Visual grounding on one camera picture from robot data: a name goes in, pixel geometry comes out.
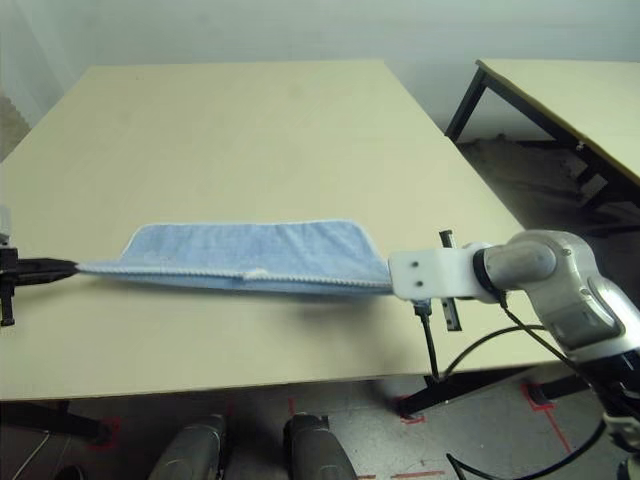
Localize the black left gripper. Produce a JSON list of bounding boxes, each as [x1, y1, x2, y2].
[[0, 247, 81, 328]]

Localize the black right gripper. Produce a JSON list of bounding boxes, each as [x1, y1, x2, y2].
[[438, 229, 464, 333]]

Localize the light blue terry towel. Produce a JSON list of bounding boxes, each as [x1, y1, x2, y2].
[[77, 217, 394, 300]]

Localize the grey right robot foot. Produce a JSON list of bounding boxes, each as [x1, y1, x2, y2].
[[282, 412, 359, 480]]

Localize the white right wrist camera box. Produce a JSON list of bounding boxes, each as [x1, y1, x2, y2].
[[387, 241, 495, 304]]

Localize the thin black right gripper cable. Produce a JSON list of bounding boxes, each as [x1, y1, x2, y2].
[[498, 293, 589, 374]]

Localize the long black trailing cable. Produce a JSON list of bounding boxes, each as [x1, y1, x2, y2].
[[444, 412, 609, 480]]

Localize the beige side table black frame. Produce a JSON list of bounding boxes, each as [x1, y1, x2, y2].
[[444, 58, 640, 236]]

